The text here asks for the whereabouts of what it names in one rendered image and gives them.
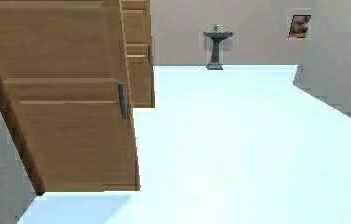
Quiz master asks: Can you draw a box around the brown wooden room door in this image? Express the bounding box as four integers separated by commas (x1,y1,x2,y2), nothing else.
0,0,141,197
120,0,156,109

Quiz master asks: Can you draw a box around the black door handle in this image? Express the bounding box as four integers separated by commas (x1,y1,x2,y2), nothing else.
116,82,128,121

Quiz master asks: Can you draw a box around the dark grey pedestal sink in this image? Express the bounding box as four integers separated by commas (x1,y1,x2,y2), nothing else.
202,23,235,71

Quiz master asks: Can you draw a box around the framed wall picture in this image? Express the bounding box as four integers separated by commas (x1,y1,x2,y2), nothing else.
287,14,312,39

